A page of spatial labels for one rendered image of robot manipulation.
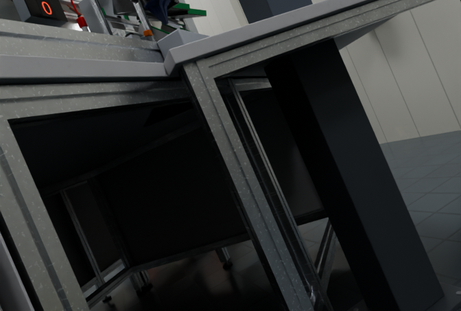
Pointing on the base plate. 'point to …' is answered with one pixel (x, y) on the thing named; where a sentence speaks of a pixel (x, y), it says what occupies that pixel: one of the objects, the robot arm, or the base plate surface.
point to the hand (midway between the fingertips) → (162, 14)
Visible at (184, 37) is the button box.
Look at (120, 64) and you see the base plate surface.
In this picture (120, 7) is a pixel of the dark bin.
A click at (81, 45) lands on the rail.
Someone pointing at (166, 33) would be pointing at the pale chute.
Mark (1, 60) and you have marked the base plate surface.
